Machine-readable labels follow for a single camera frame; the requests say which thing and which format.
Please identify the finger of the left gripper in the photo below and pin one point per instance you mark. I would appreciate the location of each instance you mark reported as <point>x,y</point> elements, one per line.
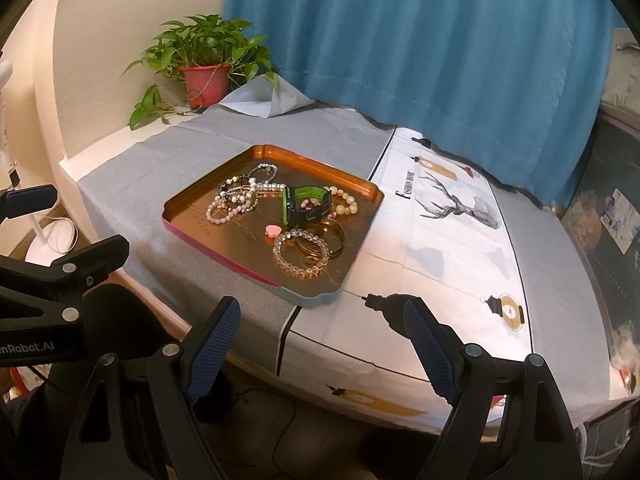
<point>17,203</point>
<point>29,286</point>

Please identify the white fan base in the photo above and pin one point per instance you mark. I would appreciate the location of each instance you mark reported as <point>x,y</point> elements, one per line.
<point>52,241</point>

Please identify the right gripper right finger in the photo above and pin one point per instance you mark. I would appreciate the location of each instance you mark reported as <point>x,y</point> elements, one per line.
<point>465,375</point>

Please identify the green potted plant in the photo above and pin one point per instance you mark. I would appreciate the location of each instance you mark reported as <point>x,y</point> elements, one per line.
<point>209,55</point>

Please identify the grey white printed tablecloth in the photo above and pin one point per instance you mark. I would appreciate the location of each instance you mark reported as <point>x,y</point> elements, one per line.
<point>517,289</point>

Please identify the blue curtain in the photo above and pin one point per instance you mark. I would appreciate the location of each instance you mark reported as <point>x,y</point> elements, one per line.
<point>511,85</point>

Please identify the dark storage box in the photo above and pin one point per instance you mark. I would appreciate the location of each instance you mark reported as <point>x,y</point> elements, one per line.
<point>603,221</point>

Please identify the copper metal tray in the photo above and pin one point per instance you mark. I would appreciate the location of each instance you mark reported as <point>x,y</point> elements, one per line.
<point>242,245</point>

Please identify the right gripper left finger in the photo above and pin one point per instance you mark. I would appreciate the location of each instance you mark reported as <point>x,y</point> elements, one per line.
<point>180,374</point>

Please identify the green black wristwatch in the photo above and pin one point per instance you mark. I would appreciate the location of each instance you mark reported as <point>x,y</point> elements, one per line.
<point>304,205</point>

